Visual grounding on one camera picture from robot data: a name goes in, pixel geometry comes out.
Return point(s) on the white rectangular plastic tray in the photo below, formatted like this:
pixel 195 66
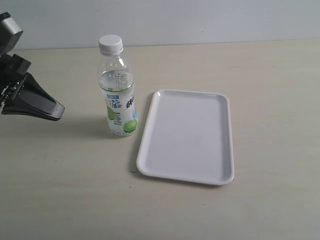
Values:
pixel 188 137

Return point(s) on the white bottle cap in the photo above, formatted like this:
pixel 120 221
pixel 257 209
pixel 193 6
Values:
pixel 110 44

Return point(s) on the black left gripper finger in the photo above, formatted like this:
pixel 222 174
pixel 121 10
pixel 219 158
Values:
pixel 26 97

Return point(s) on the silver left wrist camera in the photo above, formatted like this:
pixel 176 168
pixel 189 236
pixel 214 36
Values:
pixel 10 33

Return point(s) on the clear plastic drink bottle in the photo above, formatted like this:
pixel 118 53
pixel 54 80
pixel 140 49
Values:
pixel 117 82

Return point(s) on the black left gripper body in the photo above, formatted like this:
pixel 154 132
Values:
pixel 13 72

